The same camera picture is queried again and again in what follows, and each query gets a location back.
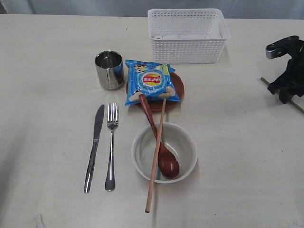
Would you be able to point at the white patterned ceramic bowl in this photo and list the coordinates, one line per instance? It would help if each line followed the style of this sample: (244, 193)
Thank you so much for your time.
(177, 140)

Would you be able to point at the white perforated plastic basket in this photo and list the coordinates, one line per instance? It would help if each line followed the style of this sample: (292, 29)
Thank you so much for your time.
(187, 36)

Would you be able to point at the brown wooden chopstick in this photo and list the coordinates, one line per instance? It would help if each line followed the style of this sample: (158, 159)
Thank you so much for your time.
(155, 159)
(298, 107)

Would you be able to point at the brown round wooden plate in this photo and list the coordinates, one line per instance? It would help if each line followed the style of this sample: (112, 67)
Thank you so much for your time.
(177, 88)

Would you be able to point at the blue chips snack bag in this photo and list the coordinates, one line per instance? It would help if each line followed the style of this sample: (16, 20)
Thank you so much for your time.
(141, 66)

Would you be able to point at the brown wooden spoon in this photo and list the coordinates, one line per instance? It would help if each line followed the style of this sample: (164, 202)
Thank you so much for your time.
(167, 162)

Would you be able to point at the silver table knife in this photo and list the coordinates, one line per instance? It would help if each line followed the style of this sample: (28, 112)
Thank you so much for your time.
(96, 134)

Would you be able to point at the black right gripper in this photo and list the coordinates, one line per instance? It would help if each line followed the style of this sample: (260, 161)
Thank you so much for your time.
(291, 81)

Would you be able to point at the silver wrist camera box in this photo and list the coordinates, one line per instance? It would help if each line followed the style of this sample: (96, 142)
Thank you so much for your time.
(290, 45)

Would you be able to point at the silver metal fork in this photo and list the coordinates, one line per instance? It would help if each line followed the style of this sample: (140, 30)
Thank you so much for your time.
(112, 124)

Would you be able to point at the clear faceted glass cup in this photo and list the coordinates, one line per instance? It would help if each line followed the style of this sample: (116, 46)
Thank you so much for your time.
(109, 67)

